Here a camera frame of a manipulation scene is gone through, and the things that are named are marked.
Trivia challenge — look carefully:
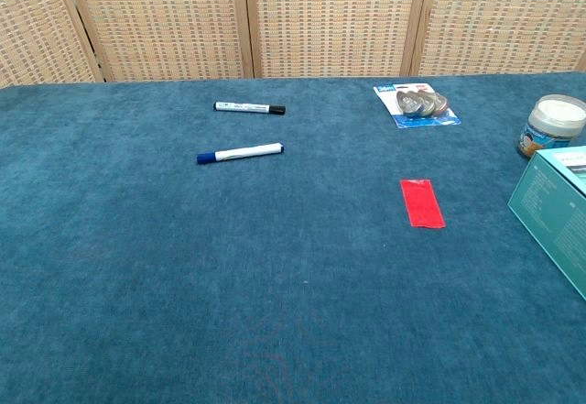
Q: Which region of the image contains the teal speakerphone box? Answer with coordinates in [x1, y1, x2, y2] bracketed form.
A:
[506, 145, 586, 302]

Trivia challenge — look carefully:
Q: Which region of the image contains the blue cap whiteboard marker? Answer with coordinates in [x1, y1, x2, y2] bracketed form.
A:
[196, 142, 287, 166]

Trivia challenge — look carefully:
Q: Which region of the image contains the black cap whiteboard marker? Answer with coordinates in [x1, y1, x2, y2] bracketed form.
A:
[212, 101, 288, 116]

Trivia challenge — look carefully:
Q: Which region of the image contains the blue table cloth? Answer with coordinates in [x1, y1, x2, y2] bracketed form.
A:
[0, 71, 586, 404]

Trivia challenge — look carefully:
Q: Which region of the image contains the binder clip blister pack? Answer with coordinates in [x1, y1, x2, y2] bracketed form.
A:
[373, 81, 462, 131]

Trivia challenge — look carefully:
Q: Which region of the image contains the woven folding screen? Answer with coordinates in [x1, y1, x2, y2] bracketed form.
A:
[0, 0, 586, 89]

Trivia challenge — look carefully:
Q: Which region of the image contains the white lid plastic jar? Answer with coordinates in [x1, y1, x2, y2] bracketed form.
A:
[516, 93, 586, 160]

